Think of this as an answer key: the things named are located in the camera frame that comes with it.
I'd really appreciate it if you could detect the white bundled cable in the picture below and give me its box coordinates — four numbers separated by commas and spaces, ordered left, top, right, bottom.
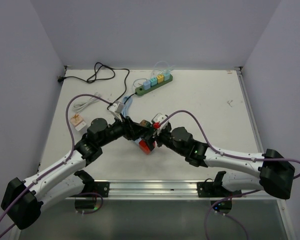
72, 91, 103, 113

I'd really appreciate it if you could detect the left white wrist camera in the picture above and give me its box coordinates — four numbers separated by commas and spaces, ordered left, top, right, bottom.
108, 101, 124, 121

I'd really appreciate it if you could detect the dark green cube plug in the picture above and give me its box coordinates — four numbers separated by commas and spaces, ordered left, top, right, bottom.
139, 119, 152, 128

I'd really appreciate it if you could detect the right black base bracket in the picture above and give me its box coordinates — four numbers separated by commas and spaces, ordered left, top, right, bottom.
196, 178, 242, 198

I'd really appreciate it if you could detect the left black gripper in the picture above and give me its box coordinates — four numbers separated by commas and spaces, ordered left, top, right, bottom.
98, 113, 149, 147

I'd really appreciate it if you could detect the black wall plug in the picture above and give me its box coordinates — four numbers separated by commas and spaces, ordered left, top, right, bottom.
57, 76, 65, 83

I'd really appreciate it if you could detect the red cube plug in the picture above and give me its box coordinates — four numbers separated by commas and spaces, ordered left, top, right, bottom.
138, 140, 156, 155

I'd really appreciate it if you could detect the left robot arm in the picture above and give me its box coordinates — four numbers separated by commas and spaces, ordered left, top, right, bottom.
1, 116, 151, 230

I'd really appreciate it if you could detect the green plug adapter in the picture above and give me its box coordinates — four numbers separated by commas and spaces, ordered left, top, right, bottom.
163, 72, 171, 81

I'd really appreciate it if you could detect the black power cable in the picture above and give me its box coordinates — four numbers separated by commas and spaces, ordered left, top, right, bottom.
63, 61, 138, 112

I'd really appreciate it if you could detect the yellow plug adapter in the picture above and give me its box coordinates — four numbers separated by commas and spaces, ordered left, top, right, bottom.
156, 74, 165, 84

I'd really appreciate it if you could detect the blue power strip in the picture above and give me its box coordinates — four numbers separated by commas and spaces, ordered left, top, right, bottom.
133, 138, 142, 147

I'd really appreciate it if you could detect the teal plug adapter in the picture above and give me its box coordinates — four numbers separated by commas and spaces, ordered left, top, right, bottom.
150, 77, 158, 88

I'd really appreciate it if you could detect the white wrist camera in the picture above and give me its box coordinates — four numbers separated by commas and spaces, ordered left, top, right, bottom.
108, 101, 124, 121
151, 112, 169, 135

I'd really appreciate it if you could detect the blue plug adapter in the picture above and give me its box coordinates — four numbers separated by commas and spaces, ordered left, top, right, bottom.
142, 80, 151, 91

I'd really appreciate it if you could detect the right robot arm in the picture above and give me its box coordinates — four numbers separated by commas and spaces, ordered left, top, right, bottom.
142, 126, 295, 200

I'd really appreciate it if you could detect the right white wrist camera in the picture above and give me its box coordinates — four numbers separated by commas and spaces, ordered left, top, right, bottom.
151, 112, 169, 135

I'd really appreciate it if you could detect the pink deer cube socket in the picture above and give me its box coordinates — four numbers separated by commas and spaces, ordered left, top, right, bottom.
69, 113, 87, 132

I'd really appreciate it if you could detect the black base bracket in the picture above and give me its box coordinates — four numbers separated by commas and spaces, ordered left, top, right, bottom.
196, 178, 242, 198
73, 181, 110, 198

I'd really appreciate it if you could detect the blue power strip cable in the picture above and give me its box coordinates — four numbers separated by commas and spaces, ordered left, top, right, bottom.
122, 95, 135, 117

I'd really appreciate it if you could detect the aluminium mounting rail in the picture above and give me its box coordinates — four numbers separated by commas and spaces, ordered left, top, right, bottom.
21, 179, 286, 201

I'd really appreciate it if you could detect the green power strip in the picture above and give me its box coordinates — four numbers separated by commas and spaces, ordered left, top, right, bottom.
134, 74, 174, 97

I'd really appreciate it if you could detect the left black base bracket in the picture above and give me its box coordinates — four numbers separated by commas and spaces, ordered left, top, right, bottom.
73, 181, 110, 198

